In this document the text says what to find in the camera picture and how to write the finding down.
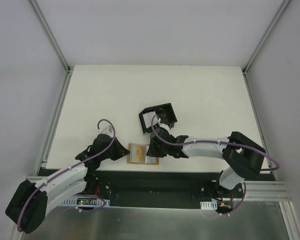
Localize white cable duct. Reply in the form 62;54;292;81
200;200;218;211
59;196;110;208

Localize aluminium frame rail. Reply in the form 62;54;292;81
27;0;74;176
244;0;300;172

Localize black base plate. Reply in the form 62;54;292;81
37;168;249;210

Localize aluminium frame rail left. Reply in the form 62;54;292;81
27;0;74;176

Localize aluminium front cross rail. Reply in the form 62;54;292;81
24;174;293;203

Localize white cable duct right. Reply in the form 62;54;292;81
200;200;218;211

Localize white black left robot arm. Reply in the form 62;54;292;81
5;133;129;234

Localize black plastic card box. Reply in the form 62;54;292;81
138;103;177;134

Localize aluminium frame rail right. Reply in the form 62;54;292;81
244;0;300;172

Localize yellow leather card holder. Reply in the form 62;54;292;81
127;143;159;166

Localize white cable duct left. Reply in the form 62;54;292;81
59;196;110;208

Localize tan credit card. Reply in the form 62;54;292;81
129;144;145;164

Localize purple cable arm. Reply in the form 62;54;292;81
151;114;282;218
16;119;117;233

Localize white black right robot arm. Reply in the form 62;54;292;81
146;127;265;198

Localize white cards in box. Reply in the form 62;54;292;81
142;111;156;128

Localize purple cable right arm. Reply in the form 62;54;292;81
151;114;282;218

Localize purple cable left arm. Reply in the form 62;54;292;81
16;119;117;233

